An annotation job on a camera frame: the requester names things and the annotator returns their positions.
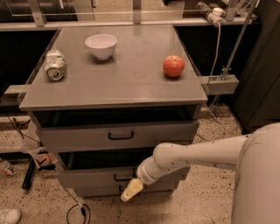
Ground grey drawer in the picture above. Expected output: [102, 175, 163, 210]
[38, 120, 199, 152]
[74, 181, 179, 198]
[55, 150, 191, 190]

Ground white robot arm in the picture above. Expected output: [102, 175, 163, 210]
[121, 122, 280, 224]

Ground grey bottom drawer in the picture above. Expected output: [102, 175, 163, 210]
[74, 181, 179, 198]

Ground grey top drawer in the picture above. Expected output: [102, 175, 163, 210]
[38, 120, 199, 152]

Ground grey drawer cabinet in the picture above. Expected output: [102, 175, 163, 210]
[18, 24, 208, 198]

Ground red apple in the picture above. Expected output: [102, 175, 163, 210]
[163, 55, 185, 78]

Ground white shoe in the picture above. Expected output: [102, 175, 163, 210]
[0, 209, 21, 224]

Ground plastic bottle on floor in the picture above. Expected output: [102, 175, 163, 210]
[0, 159, 15, 176]

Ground white ceramic bowl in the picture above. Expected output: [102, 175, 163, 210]
[85, 34, 117, 60]

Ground crushed soda can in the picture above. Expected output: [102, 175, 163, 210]
[45, 50, 66, 81]

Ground metal diagonal rod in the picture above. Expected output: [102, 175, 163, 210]
[209, 0, 259, 112]

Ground white power strip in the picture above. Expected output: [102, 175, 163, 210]
[196, 2, 224, 25]

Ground black floor cable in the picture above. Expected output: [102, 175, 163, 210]
[0, 99, 92, 224]

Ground black handled tool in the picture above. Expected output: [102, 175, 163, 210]
[22, 160, 55, 190]

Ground grey metal bracket block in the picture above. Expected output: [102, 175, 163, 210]
[199, 75, 239, 95]

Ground white power cable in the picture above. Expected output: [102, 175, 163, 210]
[195, 22, 228, 144]

